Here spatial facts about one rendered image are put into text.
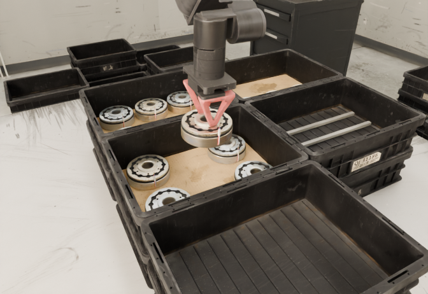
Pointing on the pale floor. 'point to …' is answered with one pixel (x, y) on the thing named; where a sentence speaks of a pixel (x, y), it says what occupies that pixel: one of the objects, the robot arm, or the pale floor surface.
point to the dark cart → (310, 24)
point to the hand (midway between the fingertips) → (207, 116)
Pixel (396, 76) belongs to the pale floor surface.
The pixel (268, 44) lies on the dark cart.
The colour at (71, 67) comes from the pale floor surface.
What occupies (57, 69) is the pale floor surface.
